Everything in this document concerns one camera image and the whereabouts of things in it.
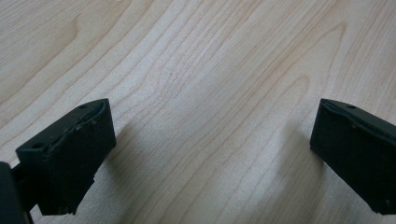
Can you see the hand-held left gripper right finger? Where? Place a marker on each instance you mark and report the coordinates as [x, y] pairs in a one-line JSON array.
[[355, 155]]

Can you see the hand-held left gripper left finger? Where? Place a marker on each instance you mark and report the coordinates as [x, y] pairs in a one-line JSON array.
[[67, 155]]

